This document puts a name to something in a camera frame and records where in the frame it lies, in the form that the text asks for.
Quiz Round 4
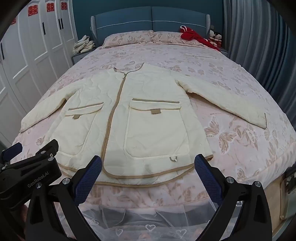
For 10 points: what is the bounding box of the white lace bed skirt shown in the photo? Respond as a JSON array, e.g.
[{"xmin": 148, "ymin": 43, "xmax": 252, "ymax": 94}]
[{"xmin": 77, "ymin": 198, "xmax": 223, "ymax": 241}]

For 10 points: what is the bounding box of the beige bed frame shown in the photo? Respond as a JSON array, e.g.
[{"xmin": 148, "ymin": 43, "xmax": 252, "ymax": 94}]
[{"xmin": 264, "ymin": 168, "xmax": 296, "ymax": 234}]

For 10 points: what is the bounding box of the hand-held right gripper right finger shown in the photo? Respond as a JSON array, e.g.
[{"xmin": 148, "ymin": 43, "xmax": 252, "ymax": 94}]
[{"xmin": 194, "ymin": 154, "xmax": 273, "ymax": 241}]

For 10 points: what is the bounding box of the red garment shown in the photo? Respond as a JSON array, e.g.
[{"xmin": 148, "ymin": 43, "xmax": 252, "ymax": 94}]
[{"xmin": 180, "ymin": 25, "xmax": 221, "ymax": 51}]

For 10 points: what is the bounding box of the pink floral pillow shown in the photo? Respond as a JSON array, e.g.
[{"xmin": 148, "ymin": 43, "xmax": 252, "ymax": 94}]
[
  {"xmin": 102, "ymin": 30, "xmax": 155, "ymax": 47},
  {"xmin": 151, "ymin": 31, "xmax": 185, "ymax": 44}
]

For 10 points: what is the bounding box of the white wardrobe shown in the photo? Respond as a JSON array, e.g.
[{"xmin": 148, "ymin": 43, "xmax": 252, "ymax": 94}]
[{"xmin": 0, "ymin": 0, "xmax": 78, "ymax": 145}]

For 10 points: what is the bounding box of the pile of cream cloth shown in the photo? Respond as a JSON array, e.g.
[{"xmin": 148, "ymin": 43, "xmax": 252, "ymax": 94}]
[{"xmin": 73, "ymin": 35, "xmax": 96, "ymax": 55}]

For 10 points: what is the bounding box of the grey curtain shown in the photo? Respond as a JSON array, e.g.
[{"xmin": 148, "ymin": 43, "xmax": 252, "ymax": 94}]
[{"xmin": 223, "ymin": 0, "xmax": 296, "ymax": 131}]

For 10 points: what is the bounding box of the bed with floral pink cover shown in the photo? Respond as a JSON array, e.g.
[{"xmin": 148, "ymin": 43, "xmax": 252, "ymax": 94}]
[{"xmin": 10, "ymin": 31, "xmax": 296, "ymax": 209}]

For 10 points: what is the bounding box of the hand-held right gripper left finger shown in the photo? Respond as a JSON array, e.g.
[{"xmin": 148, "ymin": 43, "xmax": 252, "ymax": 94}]
[{"xmin": 24, "ymin": 155, "xmax": 102, "ymax": 241}]

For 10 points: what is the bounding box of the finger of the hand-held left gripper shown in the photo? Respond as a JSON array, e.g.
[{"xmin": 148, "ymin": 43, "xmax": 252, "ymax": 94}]
[
  {"xmin": 9, "ymin": 139, "xmax": 60, "ymax": 171},
  {"xmin": 1, "ymin": 142, "xmax": 23, "ymax": 162}
]

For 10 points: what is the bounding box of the cream quilted jacket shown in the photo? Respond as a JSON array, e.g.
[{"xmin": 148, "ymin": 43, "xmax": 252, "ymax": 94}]
[{"xmin": 20, "ymin": 62, "xmax": 267, "ymax": 186}]

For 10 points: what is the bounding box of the blue upholstered headboard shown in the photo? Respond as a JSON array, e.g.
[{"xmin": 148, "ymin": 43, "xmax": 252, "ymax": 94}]
[{"xmin": 90, "ymin": 6, "xmax": 211, "ymax": 48}]

